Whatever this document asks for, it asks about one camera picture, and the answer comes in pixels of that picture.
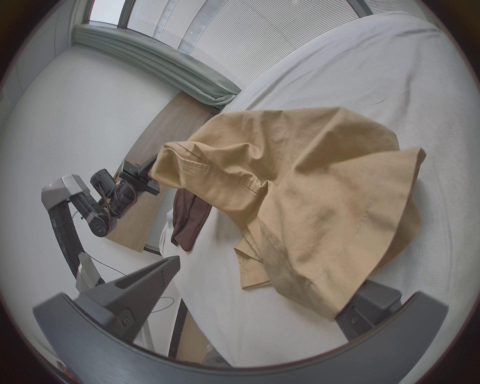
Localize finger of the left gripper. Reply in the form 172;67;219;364
135;155;157;174

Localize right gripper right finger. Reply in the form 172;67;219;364
335;279;403;342

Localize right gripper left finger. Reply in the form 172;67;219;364
77;256;181;343

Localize tan shorts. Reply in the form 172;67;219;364
150;107;427;321

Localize bed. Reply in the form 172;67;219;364
106;10;480;368

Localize white garment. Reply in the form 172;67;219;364
160;210;177;259

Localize brown garment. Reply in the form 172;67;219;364
171;188;212;252

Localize grey-green curtain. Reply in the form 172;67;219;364
72;24;242;112

